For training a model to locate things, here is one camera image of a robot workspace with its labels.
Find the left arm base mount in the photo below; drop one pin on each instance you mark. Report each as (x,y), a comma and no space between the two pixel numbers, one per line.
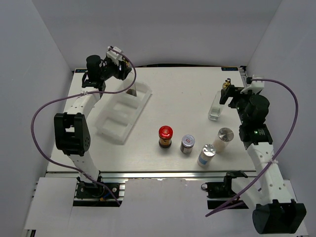
(110,194)

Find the red lid sauce jar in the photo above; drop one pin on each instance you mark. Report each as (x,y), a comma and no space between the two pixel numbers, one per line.
(165,134)

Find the clear glass oil bottle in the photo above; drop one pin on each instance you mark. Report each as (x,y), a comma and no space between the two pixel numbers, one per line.
(216,108)

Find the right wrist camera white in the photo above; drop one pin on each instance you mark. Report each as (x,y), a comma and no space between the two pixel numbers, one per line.
(254,84)

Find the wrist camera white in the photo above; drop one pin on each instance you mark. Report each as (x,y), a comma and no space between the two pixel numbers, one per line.
(254,84)
(112,53)

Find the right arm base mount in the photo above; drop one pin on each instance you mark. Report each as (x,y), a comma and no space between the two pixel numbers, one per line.
(220,192)

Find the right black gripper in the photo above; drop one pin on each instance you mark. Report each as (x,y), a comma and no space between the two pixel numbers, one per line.
(234,92)

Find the aluminium table frame rail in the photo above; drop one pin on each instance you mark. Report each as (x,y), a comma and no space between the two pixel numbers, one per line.
(243,74)

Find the grey lid spice jar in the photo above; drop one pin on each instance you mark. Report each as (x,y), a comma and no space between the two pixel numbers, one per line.
(187,144)

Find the blue label sago jar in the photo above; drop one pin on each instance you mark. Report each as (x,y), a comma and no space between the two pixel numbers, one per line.
(207,153)

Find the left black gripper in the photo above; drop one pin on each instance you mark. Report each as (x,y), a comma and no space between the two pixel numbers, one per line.
(120,74)

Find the white condiment rack tray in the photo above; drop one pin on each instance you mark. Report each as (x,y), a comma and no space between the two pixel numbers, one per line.
(120,113)

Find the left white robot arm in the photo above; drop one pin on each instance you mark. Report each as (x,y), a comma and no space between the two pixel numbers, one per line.
(72,135)

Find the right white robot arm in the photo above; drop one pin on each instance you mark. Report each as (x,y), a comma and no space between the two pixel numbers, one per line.
(274,209)

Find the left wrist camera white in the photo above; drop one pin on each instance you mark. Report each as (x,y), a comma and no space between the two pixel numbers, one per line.
(112,53)

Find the glass bottle dark sauce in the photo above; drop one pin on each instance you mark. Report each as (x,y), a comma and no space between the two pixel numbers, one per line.
(129,81)

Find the steel lid white grain jar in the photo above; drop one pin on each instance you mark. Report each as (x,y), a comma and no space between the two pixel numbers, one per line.
(223,138)

